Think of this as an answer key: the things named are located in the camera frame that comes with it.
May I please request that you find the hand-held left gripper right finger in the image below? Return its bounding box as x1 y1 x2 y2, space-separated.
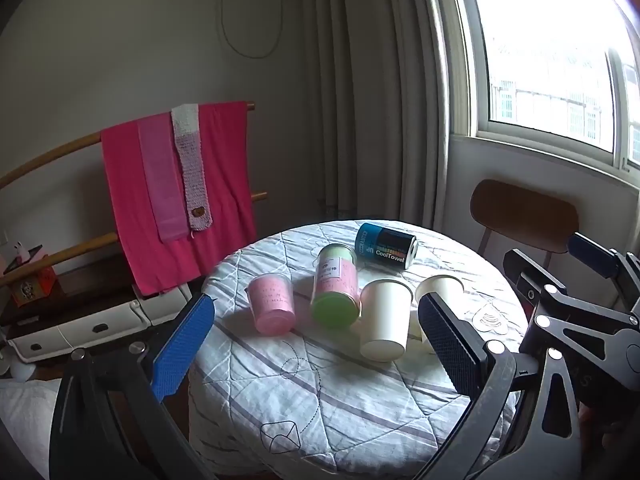
412 291 583 480

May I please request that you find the round table with quilted cloth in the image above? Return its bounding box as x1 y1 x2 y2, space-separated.
187 219 531 480

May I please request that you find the hot pink towel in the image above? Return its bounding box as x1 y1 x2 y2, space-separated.
100 101 259 297

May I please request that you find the thin wall cable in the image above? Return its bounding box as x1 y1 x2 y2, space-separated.
215 0 281 60

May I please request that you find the blue towel canister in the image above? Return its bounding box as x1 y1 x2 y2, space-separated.
354 221 419 271

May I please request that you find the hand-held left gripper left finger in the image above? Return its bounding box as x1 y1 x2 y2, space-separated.
48 292 216 480

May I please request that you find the lilac knitted scarf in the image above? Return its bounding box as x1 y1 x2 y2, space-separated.
170 102 214 234

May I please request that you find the wooden towel rack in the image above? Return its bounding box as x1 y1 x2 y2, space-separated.
0 102 269 289

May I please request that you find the light pink cloth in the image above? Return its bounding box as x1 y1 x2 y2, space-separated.
137 112 187 245

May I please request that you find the pink plastic cup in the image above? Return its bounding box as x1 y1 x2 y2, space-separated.
247 274 297 335

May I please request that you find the green and pink canister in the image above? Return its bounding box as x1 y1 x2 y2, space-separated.
310 243 362 329

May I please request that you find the white pillow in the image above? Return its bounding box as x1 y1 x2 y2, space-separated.
0 377 64 480

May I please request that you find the grey curtain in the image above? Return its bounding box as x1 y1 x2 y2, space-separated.
299 0 482 232

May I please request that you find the orange tissue box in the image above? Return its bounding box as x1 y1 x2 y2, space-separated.
2 242 59 307

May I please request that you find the white drawer cabinet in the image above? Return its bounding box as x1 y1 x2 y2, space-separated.
7 280 194 364

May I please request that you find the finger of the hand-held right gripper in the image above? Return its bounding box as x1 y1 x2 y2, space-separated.
566 232 640 307
503 248 640 357

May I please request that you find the white framed window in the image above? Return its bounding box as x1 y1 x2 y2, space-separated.
440 0 640 172

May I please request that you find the white paper cup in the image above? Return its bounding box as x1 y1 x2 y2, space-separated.
407 274 466 356
359 279 414 363

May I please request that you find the brown wooden chair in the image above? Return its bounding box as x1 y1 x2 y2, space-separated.
469 178 581 281

